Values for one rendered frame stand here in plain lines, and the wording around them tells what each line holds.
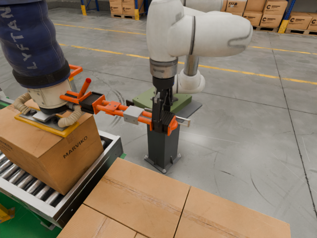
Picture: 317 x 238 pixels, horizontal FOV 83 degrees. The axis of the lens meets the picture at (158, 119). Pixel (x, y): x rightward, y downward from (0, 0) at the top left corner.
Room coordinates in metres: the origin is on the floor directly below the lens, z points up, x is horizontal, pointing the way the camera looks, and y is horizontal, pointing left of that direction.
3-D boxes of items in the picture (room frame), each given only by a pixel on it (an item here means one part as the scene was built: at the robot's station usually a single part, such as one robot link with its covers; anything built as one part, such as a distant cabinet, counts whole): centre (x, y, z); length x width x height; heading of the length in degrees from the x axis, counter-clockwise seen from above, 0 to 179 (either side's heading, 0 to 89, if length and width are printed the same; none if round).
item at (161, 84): (0.55, -0.02, 1.37); 0.08 x 0.07 x 0.09; 156
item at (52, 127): (0.69, 0.57, 1.11); 0.34 x 0.10 x 0.05; 67
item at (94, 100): (0.68, 0.30, 1.21); 0.10 x 0.08 x 0.06; 157
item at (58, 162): (0.88, 0.79, 0.75); 0.60 x 0.40 x 0.40; 62
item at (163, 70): (0.55, -0.02, 1.45); 0.09 x 0.09 x 0.06
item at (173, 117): (0.54, -0.02, 1.21); 0.08 x 0.07 x 0.05; 67
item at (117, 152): (0.74, 0.47, 0.48); 0.70 x 0.03 x 0.15; 156
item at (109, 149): (0.74, 0.47, 0.58); 0.70 x 0.03 x 0.06; 156
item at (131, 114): (0.60, 0.10, 1.21); 0.07 x 0.07 x 0.04; 67
